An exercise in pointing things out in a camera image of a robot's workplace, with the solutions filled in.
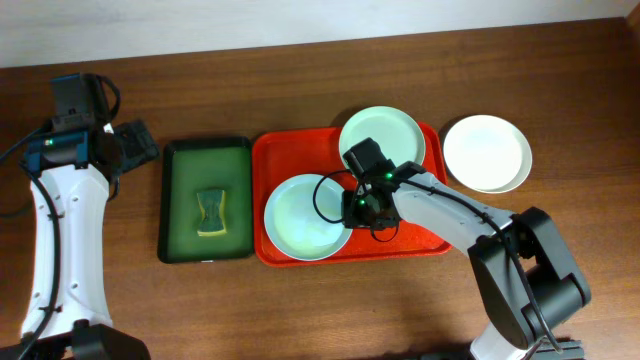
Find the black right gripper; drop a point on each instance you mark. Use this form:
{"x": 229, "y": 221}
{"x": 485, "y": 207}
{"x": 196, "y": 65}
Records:
{"x": 355, "y": 217}

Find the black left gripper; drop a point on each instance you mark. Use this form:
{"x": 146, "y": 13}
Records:
{"x": 135, "y": 142}

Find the light blue plate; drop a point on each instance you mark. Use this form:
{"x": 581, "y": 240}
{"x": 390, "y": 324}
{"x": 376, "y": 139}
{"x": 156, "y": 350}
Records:
{"x": 302, "y": 218}

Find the light green plate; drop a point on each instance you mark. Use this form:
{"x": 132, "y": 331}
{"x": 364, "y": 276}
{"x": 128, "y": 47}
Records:
{"x": 398, "y": 134}

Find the green and yellow sponge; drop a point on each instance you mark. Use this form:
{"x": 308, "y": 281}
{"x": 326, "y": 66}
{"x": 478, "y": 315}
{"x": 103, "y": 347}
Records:
{"x": 212, "y": 205}

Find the white plate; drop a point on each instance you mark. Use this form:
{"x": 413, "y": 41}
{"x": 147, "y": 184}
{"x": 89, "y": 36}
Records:
{"x": 487, "y": 154}

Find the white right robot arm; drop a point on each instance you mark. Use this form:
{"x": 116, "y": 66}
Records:
{"x": 528, "y": 279}

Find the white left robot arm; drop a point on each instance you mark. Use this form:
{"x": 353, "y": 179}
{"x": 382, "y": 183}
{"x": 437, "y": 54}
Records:
{"x": 73, "y": 175}

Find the green tray with black rim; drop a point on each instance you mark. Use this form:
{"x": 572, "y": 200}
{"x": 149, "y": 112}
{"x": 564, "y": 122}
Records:
{"x": 194, "y": 165}

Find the red plastic tray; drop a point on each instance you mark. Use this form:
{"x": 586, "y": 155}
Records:
{"x": 278, "y": 156}

